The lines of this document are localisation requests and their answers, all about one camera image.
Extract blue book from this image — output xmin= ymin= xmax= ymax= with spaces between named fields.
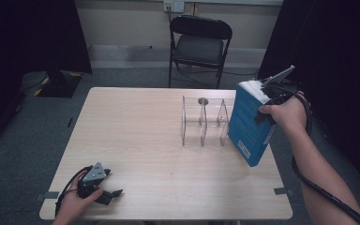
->
xmin=227 ymin=80 xmax=278 ymax=168

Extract person's right hand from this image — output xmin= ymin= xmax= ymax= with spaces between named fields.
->
xmin=259 ymin=90 xmax=309 ymax=134

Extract black curtain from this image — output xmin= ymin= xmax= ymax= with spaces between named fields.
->
xmin=0 ymin=0 xmax=93 ymax=158
xmin=257 ymin=0 xmax=360 ymax=201

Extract clear acrylic book rack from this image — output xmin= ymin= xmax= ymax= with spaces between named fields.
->
xmin=181 ymin=95 xmax=236 ymax=148

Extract right hand-held gripper cable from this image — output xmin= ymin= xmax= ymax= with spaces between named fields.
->
xmin=270 ymin=85 xmax=360 ymax=225

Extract left hand-held gripper cable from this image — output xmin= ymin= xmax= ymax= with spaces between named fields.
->
xmin=54 ymin=165 xmax=94 ymax=218

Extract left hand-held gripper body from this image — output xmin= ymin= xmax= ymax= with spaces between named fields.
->
xmin=77 ymin=161 xmax=108 ymax=200

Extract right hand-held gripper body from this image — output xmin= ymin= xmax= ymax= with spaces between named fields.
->
xmin=261 ymin=65 xmax=298 ymax=106

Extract grey tape strip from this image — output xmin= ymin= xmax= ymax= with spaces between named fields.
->
xmin=273 ymin=187 xmax=295 ymax=197
xmin=34 ymin=190 xmax=60 ymax=203

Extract white wall socket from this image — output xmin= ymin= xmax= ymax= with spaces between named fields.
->
xmin=163 ymin=0 xmax=186 ymax=14

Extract black folding chair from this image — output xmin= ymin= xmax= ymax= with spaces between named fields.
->
xmin=168 ymin=14 xmax=233 ymax=90

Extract hand-held gripper cable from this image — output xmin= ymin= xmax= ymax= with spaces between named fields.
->
xmin=270 ymin=85 xmax=360 ymax=225
xmin=54 ymin=165 xmax=94 ymax=218

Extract person's left hand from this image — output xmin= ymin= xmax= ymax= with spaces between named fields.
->
xmin=55 ymin=172 xmax=104 ymax=219

